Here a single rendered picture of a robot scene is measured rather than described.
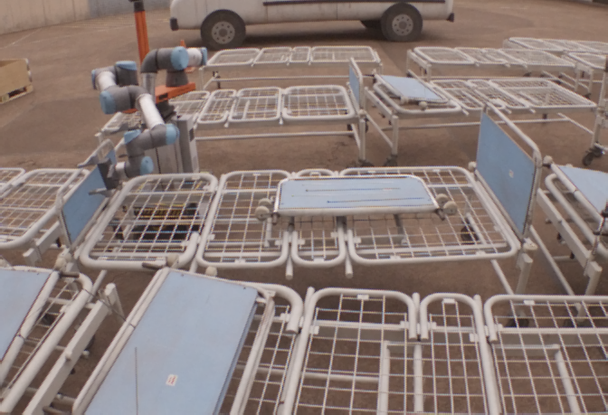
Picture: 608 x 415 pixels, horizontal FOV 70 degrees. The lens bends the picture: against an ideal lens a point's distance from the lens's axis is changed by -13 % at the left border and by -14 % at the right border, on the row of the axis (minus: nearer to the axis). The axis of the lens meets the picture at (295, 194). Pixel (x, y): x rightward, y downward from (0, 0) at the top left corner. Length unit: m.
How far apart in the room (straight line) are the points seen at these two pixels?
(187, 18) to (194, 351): 8.09
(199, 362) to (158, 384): 0.15
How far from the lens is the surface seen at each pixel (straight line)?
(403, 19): 9.62
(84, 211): 2.41
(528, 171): 2.13
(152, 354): 1.54
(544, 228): 3.42
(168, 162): 3.02
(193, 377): 1.47
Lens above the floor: 1.63
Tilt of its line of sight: 27 degrees down
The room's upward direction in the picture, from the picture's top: 2 degrees counter-clockwise
